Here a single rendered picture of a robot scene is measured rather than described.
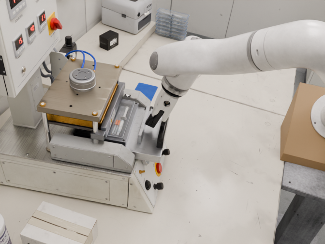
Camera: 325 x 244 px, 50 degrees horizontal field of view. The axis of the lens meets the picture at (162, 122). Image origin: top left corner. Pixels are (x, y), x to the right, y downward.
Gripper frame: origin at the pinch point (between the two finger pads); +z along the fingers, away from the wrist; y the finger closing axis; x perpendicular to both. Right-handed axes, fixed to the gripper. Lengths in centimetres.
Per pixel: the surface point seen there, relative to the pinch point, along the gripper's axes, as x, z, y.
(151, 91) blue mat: -2, 27, 50
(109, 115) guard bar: 13.4, 0.0, -6.1
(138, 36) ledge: 14, 28, 93
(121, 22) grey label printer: 26, 27, 96
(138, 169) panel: -2.1, 10.3, -12.3
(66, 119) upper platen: 24.1, 4.4, -10.5
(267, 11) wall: -83, 26, 235
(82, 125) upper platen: 19.3, 4.0, -10.5
